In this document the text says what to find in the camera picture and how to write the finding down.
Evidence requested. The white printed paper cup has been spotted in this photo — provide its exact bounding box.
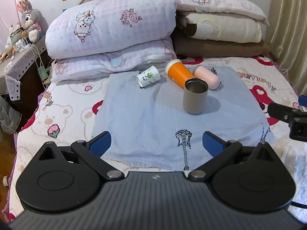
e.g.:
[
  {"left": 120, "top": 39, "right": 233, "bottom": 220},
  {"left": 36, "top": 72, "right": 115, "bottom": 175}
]
[{"left": 137, "top": 65, "right": 161, "bottom": 88}]

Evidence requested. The grey metal cup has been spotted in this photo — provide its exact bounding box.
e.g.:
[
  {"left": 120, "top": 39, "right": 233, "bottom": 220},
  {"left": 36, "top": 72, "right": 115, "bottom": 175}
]
[{"left": 183, "top": 78, "right": 209, "bottom": 115}]

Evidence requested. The brown folded blanket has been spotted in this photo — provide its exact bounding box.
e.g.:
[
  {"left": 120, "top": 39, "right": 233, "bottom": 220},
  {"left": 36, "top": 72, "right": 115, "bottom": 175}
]
[{"left": 171, "top": 32, "right": 272, "bottom": 58}]

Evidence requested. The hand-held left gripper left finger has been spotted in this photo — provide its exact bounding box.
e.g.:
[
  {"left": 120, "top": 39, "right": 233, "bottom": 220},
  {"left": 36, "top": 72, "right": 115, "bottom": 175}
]
[{"left": 34, "top": 131, "right": 125, "bottom": 181}]

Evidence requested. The grey plush rabbit toy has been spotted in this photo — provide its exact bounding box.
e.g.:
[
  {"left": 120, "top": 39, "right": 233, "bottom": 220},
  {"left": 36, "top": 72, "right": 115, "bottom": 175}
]
[{"left": 16, "top": 0, "right": 43, "bottom": 43}]

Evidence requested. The dark wooden nightstand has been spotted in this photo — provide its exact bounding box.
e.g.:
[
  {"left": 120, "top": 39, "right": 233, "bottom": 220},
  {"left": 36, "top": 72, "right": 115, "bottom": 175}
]
[{"left": 9, "top": 50, "right": 51, "bottom": 128}]

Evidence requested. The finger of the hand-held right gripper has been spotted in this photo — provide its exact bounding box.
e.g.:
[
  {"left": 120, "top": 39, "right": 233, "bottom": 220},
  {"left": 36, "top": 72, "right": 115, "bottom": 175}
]
[{"left": 268, "top": 103, "right": 293, "bottom": 124}]

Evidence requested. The light blue guitar-print cloth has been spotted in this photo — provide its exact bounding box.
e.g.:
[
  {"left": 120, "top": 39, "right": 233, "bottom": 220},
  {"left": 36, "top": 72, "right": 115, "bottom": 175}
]
[{"left": 92, "top": 66, "right": 277, "bottom": 172}]

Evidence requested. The cream folded blanket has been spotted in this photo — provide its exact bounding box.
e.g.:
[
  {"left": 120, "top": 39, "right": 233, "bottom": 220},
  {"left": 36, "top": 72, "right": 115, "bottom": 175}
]
[{"left": 176, "top": 12, "right": 263, "bottom": 44}]

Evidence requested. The orange cup with white rim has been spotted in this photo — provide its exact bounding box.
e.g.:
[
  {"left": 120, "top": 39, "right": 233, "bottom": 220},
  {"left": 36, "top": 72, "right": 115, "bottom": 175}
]
[{"left": 165, "top": 59, "right": 196, "bottom": 89}]

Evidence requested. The bedside table with patterned cloth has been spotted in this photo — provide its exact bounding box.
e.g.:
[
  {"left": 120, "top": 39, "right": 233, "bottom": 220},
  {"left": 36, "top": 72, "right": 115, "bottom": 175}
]
[{"left": 0, "top": 35, "right": 47, "bottom": 101}]

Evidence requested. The grey quilted cloth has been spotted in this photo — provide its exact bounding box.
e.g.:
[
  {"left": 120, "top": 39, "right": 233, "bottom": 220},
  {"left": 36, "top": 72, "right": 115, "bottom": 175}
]
[{"left": 0, "top": 95, "right": 22, "bottom": 135}]

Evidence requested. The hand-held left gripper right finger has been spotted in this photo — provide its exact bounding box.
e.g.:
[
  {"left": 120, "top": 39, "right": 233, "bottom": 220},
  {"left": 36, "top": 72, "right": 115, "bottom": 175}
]
[{"left": 187, "top": 131, "right": 275, "bottom": 182}]

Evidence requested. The beige curtain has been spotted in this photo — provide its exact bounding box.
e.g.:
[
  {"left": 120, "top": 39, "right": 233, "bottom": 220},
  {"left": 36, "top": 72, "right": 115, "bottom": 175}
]
[{"left": 266, "top": 0, "right": 307, "bottom": 97}]

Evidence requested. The bear-print bedsheet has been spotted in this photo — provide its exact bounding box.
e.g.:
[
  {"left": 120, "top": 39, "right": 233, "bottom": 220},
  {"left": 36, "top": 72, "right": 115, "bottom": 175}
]
[{"left": 7, "top": 55, "right": 307, "bottom": 223}]

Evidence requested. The white duck toy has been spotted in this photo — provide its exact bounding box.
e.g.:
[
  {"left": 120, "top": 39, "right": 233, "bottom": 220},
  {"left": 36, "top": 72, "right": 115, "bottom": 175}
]
[{"left": 5, "top": 24, "right": 18, "bottom": 53}]

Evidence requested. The green charger plug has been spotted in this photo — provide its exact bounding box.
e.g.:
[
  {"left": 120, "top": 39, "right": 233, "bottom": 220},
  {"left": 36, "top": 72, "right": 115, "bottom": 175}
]
[{"left": 37, "top": 67, "right": 49, "bottom": 82}]

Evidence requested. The pink capsule cup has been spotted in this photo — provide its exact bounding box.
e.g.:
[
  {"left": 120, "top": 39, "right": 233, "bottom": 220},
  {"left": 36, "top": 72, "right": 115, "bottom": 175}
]
[{"left": 192, "top": 66, "right": 220, "bottom": 90}]

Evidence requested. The pink bear-print blanket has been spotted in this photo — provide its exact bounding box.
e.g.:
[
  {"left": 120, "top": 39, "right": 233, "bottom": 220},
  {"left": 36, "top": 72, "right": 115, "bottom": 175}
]
[{"left": 155, "top": 0, "right": 270, "bottom": 26}]

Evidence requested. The folded pink checked quilt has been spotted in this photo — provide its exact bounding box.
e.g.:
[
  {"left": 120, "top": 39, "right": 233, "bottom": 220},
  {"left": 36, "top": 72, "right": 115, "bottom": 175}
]
[{"left": 45, "top": 0, "right": 178, "bottom": 83}]

